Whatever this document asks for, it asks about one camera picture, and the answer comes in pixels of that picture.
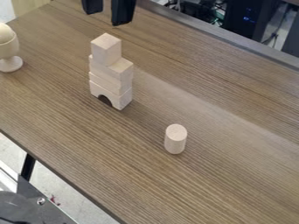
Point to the black metal base plate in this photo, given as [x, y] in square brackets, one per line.
[27, 205]

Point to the pale wooden rectangular block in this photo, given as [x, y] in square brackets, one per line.
[118, 71]

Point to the pale wooden egg cup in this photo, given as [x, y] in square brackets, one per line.
[8, 55]

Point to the pale wooden cube block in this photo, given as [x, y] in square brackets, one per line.
[105, 49]

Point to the pale wooden flat block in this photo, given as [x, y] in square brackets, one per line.
[102, 82]

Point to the pale wooden egg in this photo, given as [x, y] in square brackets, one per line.
[5, 32]

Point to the black computer case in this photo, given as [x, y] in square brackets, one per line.
[243, 16]

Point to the pale wooden cylinder block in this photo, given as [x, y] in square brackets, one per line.
[175, 140]

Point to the pale wooden arch block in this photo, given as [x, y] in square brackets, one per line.
[120, 100]

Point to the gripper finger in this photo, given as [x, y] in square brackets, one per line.
[92, 6]
[122, 11]

